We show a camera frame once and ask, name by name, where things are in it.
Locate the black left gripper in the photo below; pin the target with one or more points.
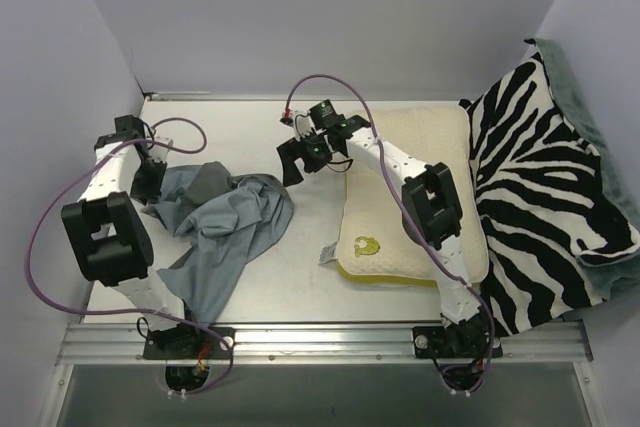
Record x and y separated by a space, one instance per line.
147 180

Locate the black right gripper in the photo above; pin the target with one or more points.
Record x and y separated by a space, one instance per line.
300 158

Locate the grey-blue pillowcase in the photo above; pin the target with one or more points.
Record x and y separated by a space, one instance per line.
229 220

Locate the cream yellow-edged pillow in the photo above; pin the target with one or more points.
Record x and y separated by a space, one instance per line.
374 246

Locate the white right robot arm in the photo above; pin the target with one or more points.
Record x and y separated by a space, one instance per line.
409 214

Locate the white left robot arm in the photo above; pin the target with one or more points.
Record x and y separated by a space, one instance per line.
109 240

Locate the zebra print cushion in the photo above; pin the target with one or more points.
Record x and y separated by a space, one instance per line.
557 240

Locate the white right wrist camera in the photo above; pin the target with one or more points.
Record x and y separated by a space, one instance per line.
300 121

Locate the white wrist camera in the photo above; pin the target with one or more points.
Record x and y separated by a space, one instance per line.
159 148
300 121

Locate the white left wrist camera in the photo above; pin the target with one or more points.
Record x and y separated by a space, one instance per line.
159 148

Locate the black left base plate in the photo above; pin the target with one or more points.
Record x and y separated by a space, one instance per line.
220 342

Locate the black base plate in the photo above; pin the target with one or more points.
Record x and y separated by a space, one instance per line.
220 342
451 342

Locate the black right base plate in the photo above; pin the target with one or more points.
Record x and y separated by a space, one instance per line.
451 342

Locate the aluminium mounting rail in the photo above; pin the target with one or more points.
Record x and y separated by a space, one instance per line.
319 343

